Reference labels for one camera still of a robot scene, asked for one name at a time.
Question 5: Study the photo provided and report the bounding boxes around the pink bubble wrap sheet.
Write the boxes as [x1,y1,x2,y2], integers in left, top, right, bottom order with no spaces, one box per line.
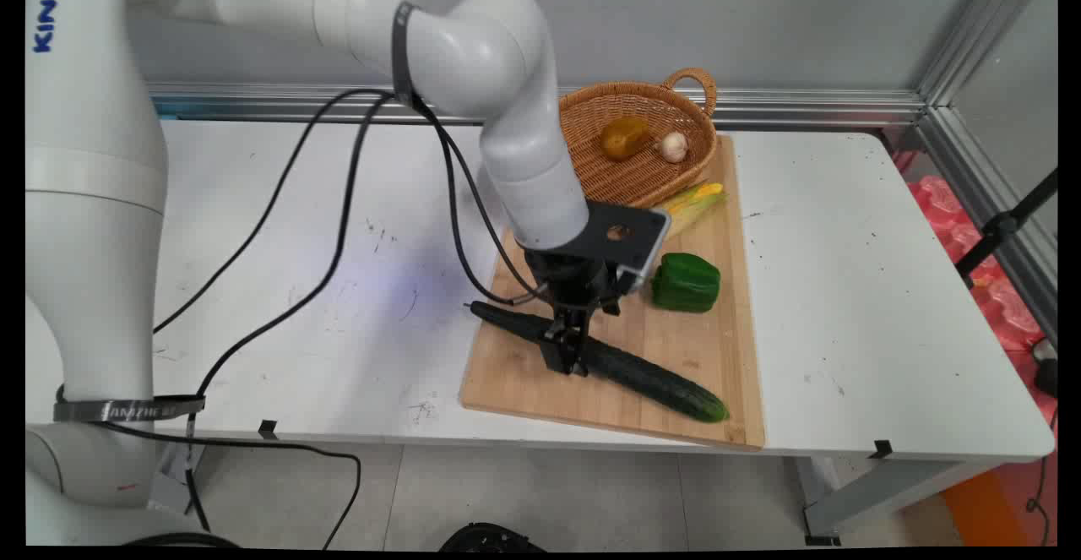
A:
[894,150,1058,430]

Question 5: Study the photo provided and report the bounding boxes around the green bell pepper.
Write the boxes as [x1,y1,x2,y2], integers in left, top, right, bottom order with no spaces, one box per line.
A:
[649,252,723,314]

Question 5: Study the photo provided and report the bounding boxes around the black round object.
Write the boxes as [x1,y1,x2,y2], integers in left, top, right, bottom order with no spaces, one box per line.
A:
[438,522,547,554]

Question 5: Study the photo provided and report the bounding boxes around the slanted aluminium frame rail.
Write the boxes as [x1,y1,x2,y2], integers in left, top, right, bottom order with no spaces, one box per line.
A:
[915,106,1058,345]

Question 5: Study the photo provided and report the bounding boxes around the brown potato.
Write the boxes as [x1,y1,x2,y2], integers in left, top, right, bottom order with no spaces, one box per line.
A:
[600,116,652,162]

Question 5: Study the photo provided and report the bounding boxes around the corn cob with husk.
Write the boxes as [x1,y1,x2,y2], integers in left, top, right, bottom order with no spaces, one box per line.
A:
[657,181,728,237]

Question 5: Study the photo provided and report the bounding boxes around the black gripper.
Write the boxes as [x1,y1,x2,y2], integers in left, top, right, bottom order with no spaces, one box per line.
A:
[524,247,631,378]

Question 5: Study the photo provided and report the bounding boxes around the thin black cable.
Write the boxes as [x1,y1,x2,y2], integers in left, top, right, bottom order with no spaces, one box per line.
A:
[1024,408,1058,546]

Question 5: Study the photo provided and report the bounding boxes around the grey metal table leg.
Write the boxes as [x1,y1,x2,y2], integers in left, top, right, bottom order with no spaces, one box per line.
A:
[796,455,1008,547]

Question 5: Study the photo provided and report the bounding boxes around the upright aluminium frame post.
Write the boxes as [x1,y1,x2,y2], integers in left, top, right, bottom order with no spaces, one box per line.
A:
[917,0,1050,108]

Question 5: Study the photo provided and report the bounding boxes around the bamboo cutting board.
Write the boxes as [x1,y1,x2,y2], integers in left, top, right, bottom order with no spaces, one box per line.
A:
[459,133,767,452]

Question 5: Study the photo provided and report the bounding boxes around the long dark green cucumber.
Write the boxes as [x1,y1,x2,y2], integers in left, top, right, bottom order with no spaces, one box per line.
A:
[467,300,731,424]

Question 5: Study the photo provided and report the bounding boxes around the black tripod stand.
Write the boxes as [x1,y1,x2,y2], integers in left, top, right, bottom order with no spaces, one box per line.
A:
[954,166,1059,289]

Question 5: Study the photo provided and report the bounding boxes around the plain dark velcro strap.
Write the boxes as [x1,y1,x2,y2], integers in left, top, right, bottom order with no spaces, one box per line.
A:
[390,1,425,110]

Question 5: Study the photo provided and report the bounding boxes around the orange floor block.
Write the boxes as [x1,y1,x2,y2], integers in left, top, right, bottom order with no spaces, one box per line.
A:
[940,467,1016,547]

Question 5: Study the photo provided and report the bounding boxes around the grey printed velcro strap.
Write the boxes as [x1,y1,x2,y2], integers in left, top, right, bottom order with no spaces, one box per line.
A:
[52,385,207,424]

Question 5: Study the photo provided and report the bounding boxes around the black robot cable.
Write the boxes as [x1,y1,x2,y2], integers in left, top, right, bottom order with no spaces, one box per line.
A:
[152,87,550,334]
[182,94,550,536]

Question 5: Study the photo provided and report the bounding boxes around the black wrist camera mount plate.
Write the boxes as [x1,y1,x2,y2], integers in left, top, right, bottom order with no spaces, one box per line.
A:
[583,200,673,296]

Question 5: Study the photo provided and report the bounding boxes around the horizontal aluminium frame rail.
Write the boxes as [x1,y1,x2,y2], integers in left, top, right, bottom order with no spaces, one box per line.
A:
[147,81,927,131]

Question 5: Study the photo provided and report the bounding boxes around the woven wicker basket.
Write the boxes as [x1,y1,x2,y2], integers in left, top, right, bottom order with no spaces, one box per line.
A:
[557,67,720,209]

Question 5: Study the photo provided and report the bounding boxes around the black floor cable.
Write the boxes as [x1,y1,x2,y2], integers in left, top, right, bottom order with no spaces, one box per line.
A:
[97,421,364,549]

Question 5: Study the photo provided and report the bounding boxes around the small black device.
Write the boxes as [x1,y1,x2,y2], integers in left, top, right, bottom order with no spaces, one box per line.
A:
[1033,338,1059,400]

